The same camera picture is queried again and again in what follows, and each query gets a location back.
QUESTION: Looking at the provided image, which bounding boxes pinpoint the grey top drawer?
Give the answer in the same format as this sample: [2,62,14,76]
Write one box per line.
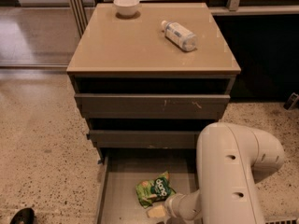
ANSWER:
[75,93,230,119]

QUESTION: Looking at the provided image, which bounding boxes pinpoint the clear plastic water bottle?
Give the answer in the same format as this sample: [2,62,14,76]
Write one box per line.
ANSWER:
[161,21,197,52]

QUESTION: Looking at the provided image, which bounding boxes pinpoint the small dark floor object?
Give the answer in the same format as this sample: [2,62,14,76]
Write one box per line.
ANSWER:
[283,92,299,110]

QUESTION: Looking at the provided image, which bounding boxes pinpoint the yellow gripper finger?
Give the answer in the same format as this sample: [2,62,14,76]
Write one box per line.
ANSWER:
[147,204,166,218]

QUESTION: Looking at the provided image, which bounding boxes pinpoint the grey drawer cabinet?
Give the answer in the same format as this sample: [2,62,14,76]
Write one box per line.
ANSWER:
[66,2,242,166]

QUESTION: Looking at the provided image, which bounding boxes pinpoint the grey open bottom drawer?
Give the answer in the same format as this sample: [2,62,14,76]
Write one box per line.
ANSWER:
[96,149,202,224]

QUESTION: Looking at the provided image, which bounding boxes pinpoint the white bowl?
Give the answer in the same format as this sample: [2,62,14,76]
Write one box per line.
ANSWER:
[113,0,140,17]

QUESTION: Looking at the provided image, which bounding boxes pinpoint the grey middle drawer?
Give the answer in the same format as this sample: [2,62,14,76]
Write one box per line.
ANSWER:
[87,130,199,148]

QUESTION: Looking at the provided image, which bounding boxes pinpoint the green rice chip bag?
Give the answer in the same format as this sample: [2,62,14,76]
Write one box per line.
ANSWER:
[135,171,176,208]

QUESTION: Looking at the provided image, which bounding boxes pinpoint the black object on floor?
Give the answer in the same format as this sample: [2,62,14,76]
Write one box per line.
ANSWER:
[9,208,35,224]

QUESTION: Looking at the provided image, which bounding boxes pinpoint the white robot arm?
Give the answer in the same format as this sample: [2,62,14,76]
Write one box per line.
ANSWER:
[147,122,284,224]

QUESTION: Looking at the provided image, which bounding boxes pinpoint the floor vent grille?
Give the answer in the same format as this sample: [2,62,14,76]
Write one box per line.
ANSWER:
[265,216,299,224]

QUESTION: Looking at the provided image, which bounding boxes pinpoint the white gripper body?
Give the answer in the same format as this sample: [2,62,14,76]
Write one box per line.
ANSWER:
[164,193,184,217]

